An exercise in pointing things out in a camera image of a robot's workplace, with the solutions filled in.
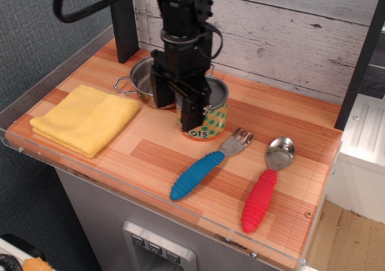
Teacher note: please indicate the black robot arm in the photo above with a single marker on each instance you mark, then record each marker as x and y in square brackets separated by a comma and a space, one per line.
[181, 17]

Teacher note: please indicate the red handled spoon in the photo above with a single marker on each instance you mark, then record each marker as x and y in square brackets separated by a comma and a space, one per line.
[280, 154]

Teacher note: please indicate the dark right upright post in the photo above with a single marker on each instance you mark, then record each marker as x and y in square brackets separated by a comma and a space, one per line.
[361, 66]

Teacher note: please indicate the silver dispenser button panel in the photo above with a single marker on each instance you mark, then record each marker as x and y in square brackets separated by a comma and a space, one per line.
[151, 251]

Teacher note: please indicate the folded yellow cloth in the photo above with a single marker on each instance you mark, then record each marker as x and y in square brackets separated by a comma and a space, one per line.
[86, 120]

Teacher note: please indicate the dark left upright post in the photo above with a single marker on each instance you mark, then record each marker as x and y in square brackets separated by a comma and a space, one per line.
[125, 31]

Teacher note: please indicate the dark upright post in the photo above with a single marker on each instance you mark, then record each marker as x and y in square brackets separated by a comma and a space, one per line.
[361, 66]
[125, 31]

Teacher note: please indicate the blue handled fork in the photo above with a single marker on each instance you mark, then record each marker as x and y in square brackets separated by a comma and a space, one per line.
[193, 176]

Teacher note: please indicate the grey toy fridge cabinet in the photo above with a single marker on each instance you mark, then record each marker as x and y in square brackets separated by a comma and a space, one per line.
[102, 205]

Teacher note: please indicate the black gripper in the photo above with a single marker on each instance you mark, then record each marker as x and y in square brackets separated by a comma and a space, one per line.
[194, 108]

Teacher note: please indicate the small steel pot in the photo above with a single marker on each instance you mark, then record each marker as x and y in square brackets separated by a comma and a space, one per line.
[141, 81]

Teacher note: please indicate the orange object bottom left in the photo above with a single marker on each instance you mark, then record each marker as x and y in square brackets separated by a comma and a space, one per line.
[36, 264]

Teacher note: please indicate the peas and carrots toy can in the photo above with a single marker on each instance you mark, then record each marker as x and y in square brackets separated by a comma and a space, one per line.
[216, 118]

